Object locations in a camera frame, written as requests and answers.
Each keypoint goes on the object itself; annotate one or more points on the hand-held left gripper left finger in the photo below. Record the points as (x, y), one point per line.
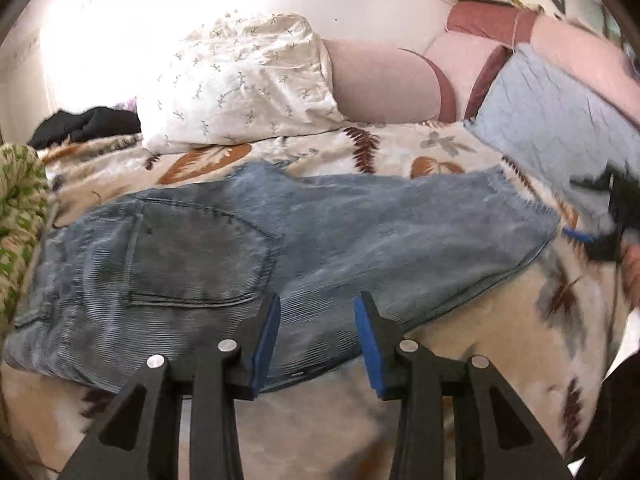
(265, 345)

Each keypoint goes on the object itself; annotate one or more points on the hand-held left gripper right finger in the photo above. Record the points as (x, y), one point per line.
(367, 350)

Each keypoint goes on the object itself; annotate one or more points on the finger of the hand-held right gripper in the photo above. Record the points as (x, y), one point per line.
(590, 182)
(577, 235)

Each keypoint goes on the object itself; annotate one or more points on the blue denim pants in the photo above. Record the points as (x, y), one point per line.
(350, 240)

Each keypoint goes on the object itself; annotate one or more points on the person's right hand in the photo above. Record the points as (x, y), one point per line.
(631, 275)

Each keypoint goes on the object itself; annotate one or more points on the light blue pillow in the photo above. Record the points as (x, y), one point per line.
(550, 110)

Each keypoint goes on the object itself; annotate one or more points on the leaf print bed blanket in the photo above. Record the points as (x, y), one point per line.
(320, 432)

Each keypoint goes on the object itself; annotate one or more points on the pink bolster cushion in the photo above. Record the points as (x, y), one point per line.
(385, 82)
(465, 60)

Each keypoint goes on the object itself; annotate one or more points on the person's dark clothing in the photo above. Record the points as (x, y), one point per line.
(615, 425)

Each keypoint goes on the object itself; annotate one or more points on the white floral pillow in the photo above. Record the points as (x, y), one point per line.
(240, 85)

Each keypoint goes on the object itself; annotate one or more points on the black cloth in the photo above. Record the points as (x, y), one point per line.
(85, 125)

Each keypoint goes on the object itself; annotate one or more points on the green white patterned blanket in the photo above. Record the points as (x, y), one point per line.
(20, 200)

